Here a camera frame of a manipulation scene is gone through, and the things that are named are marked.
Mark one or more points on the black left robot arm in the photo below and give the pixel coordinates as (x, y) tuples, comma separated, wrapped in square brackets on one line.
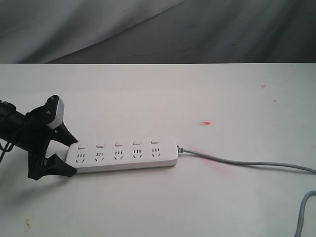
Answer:
[(13, 128)]

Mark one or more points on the grey backdrop cloth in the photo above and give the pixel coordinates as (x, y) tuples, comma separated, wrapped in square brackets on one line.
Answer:
[(157, 31)]

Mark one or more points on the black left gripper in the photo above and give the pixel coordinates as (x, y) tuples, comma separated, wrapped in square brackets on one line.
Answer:
[(38, 138)]

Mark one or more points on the white five-outlet power strip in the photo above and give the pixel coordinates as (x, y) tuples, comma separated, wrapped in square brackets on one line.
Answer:
[(122, 154)]

